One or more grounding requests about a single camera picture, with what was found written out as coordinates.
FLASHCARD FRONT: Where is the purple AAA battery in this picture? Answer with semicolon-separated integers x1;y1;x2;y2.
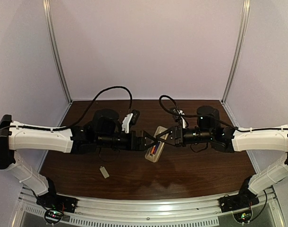
153;142;160;154

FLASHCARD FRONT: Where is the white remote control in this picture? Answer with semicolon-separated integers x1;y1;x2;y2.
145;126;167;163

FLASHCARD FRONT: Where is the grey battery cover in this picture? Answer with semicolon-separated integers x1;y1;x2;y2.
99;166;110;179

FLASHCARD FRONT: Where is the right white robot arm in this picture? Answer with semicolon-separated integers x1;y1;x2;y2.
156;117;288;198

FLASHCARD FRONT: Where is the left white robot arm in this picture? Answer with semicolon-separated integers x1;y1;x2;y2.
0;109;157;199

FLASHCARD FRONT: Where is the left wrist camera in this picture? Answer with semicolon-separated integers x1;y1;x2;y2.
121;109;140;133

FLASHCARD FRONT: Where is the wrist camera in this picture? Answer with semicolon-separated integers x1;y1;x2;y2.
121;109;140;133
170;107;188;128

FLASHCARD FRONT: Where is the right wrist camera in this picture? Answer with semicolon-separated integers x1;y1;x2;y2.
170;107;188;128

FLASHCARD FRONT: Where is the right black cable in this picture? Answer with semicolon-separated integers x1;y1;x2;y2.
158;95;288;133

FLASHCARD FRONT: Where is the black cable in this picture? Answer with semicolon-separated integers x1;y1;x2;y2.
0;86;133;133
158;95;288;133

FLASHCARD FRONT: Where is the left black cable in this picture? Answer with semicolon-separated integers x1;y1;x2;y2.
0;86;133;133

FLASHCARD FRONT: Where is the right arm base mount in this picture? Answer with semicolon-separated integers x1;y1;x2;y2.
218;194;259;225

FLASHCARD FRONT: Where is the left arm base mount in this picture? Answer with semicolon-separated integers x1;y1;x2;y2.
35;194;78;225

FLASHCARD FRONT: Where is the left aluminium frame post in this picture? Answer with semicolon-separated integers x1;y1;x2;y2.
42;0;72;104

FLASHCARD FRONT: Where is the aluminium frame post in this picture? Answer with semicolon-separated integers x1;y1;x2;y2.
221;0;251;104
42;0;72;104

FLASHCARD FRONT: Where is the right aluminium frame post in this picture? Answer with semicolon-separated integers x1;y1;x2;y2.
221;0;251;104

